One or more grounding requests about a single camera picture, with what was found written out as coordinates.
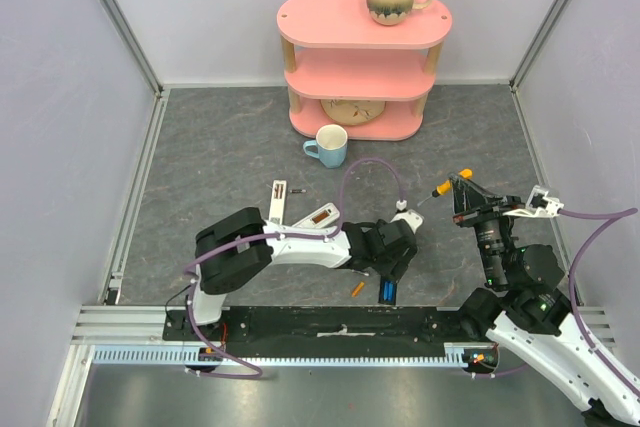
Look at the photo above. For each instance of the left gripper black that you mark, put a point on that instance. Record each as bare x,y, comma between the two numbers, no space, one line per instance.
397,267

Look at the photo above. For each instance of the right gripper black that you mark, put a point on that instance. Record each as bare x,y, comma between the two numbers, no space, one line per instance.
484,214

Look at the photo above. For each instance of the orange handled screwdriver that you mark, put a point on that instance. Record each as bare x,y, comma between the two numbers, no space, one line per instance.
446,186

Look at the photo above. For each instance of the black remote control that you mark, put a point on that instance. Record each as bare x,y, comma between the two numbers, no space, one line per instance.
381,300

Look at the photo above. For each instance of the wide white remote control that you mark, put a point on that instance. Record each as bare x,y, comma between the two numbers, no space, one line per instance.
320,218

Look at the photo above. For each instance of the slim white remote control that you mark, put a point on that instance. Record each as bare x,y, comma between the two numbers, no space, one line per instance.
277,201

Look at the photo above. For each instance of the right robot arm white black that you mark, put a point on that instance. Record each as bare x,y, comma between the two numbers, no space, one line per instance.
521,308

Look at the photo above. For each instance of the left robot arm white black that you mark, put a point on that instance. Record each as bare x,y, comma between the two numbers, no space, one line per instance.
236,249

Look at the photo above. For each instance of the light blue mug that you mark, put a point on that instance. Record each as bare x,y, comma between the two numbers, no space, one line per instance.
329,146

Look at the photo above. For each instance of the beige patterned plate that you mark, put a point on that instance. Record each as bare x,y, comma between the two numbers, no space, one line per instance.
352,112

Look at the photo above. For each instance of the pink three tier shelf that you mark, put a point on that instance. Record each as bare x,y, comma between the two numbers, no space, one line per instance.
333,49

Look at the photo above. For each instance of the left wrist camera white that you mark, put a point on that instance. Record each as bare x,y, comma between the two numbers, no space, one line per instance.
411,217

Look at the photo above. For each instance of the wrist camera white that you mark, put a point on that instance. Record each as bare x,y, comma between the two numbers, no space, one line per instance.
411,217
540,204

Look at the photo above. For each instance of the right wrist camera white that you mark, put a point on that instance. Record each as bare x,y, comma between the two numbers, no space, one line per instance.
540,204

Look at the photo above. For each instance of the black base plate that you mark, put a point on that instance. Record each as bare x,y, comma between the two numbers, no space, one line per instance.
249,330

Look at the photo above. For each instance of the light blue cable duct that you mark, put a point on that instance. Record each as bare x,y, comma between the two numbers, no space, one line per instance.
449,355

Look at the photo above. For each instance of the right aluminium frame post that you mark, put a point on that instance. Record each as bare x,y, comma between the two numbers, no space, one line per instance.
541,36

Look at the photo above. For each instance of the aluminium frame post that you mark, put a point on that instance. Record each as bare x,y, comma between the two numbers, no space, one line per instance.
127,35
541,36

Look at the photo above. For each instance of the left aluminium frame post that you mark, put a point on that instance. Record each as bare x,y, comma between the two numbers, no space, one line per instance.
127,35

